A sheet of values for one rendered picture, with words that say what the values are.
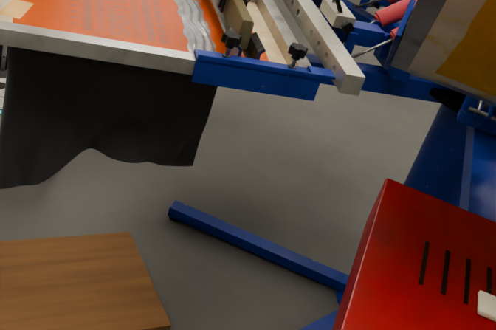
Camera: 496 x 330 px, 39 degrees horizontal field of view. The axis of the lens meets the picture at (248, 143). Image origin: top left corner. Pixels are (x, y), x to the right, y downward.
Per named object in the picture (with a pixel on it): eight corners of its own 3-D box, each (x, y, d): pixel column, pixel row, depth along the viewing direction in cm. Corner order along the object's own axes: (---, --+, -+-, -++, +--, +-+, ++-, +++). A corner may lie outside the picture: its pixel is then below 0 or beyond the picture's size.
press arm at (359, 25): (322, 38, 188) (328, 21, 186) (315, 29, 193) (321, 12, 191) (379, 49, 194) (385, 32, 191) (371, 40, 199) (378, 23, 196)
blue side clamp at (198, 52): (191, 82, 157) (198, 54, 153) (188, 71, 161) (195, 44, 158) (314, 101, 166) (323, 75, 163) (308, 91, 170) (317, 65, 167)
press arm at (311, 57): (63, 41, 175) (66, 19, 172) (63, 31, 180) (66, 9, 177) (482, 110, 213) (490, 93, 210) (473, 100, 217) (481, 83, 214)
